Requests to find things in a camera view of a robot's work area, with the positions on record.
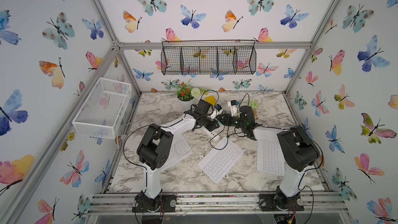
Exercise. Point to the white mesh wall basket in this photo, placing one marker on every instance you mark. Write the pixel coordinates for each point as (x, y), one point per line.
(101, 114)

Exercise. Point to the white keyboard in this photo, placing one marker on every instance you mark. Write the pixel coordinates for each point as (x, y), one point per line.
(180, 150)
(219, 161)
(270, 158)

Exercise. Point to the right white keyboard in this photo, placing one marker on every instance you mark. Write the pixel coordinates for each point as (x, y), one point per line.
(270, 158)

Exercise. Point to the black wire wall basket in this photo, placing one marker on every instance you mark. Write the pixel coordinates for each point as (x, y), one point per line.
(208, 57)

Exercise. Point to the left white keyboard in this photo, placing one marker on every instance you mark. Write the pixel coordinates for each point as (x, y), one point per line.
(180, 150)

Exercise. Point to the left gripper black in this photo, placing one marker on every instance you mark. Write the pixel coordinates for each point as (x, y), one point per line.
(214, 123)

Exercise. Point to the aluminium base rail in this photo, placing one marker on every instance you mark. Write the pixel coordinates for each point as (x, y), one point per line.
(318, 202)

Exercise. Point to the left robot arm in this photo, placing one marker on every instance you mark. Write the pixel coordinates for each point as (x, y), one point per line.
(155, 146)

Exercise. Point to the white power strip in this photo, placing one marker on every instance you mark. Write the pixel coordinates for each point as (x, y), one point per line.
(211, 134)

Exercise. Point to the middle white keyboard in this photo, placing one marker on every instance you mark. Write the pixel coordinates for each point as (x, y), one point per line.
(219, 161)

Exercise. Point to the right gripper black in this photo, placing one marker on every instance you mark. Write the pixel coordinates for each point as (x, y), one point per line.
(226, 120)

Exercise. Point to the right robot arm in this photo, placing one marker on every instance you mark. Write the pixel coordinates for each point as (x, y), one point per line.
(290, 146)

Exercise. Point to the potted plant white pot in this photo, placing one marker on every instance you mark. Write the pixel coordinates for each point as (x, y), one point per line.
(188, 94)

